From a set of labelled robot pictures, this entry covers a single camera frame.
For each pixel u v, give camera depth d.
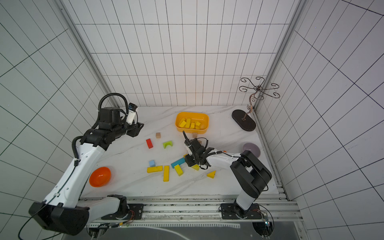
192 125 1.07
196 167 0.83
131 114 0.65
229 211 0.73
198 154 0.68
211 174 0.84
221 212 0.74
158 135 1.01
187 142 0.81
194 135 1.00
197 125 1.05
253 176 0.45
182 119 1.09
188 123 1.06
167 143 0.98
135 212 0.72
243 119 1.10
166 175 0.85
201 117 1.13
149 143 0.96
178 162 0.90
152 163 0.89
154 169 0.87
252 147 0.92
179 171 0.85
